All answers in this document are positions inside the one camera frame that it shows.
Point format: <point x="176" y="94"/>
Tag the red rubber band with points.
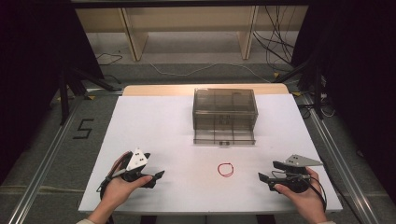
<point x="225" y="170"/>

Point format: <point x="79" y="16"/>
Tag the aluminium floor rail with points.
<point x="43" y="165"/>
<point x="339" y="161"/>

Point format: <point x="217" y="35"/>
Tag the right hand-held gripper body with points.
<point x="295" y="174"/>

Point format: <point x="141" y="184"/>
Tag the clear grey drawer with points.
<point x="224" y="137"/>

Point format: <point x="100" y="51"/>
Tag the clear grey drawer cabinet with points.
<point x="224" y="107"/>

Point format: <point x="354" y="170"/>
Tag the person's right hand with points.
<point x="303" y="199"/>

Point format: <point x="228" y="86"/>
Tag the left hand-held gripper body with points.
<point x="136" y="161"/>

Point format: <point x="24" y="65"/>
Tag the person's left hand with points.
<point x="123" y="190"/>

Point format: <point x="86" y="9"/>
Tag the dark curtain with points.
<point x="34" y="77"/>
<point x="358" y="77"/>

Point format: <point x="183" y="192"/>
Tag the beige wooden desk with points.
<point x="186" y="18"/>

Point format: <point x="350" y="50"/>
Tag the white table cover sheet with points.
<point x="186" y="161"/>

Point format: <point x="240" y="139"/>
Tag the black metal stand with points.
<point x="74" y="87"/>
<point x="313" y="81"/>

